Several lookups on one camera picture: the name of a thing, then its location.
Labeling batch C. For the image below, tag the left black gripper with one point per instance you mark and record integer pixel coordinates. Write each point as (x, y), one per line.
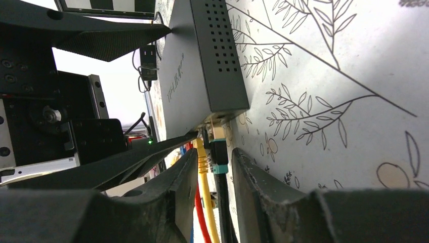
(51, 116)

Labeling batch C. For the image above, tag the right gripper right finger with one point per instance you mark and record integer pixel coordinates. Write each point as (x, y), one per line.
(269, 210)

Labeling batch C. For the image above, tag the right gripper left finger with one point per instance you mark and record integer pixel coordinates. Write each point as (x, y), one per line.
(160, 210)

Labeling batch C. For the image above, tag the black power adapter with cord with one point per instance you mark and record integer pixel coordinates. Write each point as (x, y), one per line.
(147, 70)

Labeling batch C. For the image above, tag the black network switch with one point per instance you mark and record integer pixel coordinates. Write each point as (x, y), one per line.
(200, 77)

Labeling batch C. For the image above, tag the floral patterned table mat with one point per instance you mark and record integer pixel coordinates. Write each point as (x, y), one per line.
(338, 93)

